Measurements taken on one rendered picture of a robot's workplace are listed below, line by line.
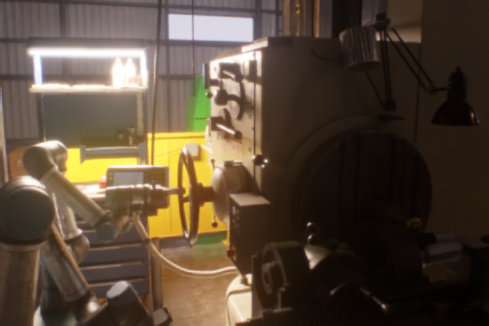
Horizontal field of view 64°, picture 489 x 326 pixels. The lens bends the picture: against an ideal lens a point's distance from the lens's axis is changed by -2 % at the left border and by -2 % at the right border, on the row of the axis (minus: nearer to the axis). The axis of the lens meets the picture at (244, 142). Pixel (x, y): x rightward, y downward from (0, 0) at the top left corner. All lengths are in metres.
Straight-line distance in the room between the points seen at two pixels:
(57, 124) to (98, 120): 0.32
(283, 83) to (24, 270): 0.95
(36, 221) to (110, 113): 2.46
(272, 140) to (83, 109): 2.29
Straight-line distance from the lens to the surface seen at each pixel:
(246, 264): 1.39
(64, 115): 3.48
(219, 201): 1.56
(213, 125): 1.79
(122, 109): 3.43
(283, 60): 1.41
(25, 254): 1.08
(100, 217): 1.64
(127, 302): 1.21
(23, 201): 1.03
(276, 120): 1.40
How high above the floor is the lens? 1.73
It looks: 8 degrees down
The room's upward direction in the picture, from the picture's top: straight up
